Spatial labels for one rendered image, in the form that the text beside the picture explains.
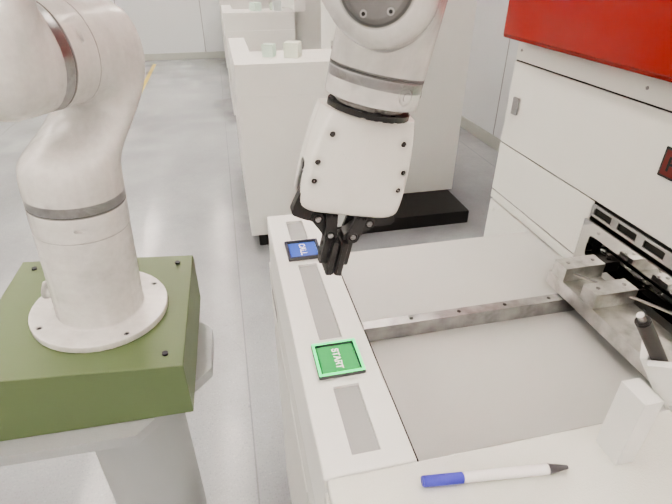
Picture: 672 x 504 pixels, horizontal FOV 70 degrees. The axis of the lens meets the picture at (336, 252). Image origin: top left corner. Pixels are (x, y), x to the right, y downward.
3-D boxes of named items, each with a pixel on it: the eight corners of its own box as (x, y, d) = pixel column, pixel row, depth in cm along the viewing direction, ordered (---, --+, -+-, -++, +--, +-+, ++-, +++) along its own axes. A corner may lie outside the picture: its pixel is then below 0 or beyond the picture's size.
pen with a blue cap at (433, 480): (566, 458, 45) (420, 473, 44) (571, 468, 44) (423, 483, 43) (563, 465, 46) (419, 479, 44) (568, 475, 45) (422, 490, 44)
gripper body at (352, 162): (409, 93, 47) (380, 197, 52) (308, 75, 44) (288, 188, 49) (439, 114, 41) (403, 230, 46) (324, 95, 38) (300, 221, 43)
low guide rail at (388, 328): (597, 299, 92) (601, 286, 90) (604, 305, 90) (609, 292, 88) (342, 337, 82) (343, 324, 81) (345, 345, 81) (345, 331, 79)
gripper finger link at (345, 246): (369, 208, 50) (355, 262, 53) (340, 205, 49) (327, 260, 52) (378, 222, 48) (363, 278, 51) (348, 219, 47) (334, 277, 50)
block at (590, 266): (589, 266, 90) (593, 253, 89) (601, 276, 88) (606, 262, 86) (551, 271, 89) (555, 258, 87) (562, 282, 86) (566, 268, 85)
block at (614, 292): (619, 291, 84) (624, 277, 82) (633, 302, 81) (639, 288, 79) (579, 297, 82) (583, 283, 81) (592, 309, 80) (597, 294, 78)
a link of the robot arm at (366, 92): (409, 70, 46) (400, 101, 48) (321, 52, 44) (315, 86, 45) (444, 90, 39) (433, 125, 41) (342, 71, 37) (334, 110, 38)
